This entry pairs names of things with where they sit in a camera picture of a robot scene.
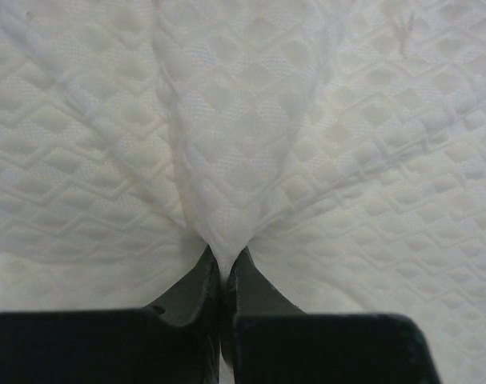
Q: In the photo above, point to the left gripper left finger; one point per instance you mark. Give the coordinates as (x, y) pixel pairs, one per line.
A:
(173, 339)

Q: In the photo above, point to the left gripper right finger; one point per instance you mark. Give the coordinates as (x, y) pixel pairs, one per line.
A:
(267, 339)

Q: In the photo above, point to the cream pillow yellow edge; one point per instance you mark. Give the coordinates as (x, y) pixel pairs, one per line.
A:
(342, 142)

